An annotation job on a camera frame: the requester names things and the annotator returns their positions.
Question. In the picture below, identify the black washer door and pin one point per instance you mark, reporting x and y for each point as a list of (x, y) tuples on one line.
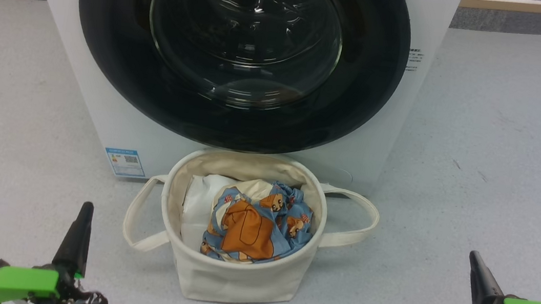
[(107, 49)]

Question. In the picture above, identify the blue bear print garment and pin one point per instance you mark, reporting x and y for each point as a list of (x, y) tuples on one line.
[(245, 231)]

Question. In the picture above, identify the blue energy label sticker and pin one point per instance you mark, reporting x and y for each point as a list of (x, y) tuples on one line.
[(124, 162)]

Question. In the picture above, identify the white garment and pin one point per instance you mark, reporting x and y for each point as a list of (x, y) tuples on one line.
[(197, 205)]

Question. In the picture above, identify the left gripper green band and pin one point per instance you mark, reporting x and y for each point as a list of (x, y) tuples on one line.
[(12, 283)]

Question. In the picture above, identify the round white filter cover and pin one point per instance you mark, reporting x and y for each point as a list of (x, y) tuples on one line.
[(340, 176)]

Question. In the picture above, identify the cream canvas laundry basket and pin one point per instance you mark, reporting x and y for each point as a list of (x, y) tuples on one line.
[(234, 276)]

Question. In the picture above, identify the white front-load washing machine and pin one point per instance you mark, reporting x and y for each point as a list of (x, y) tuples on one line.
[(99, 115)]

